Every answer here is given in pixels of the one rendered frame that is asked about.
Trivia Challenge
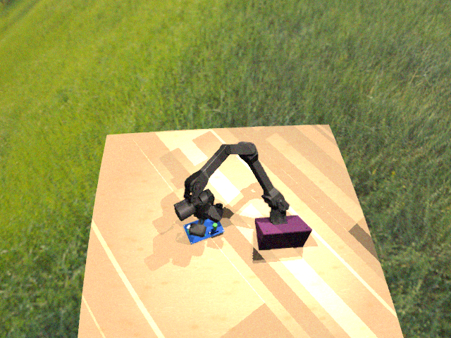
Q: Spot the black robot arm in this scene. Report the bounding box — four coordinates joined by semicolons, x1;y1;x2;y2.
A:
174;142;290;225

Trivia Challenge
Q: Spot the blue circuit board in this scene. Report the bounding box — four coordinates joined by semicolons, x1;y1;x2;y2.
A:
183;219;225;245

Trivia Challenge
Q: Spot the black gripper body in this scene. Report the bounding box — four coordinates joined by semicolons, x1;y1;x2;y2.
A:
189;196;215;238

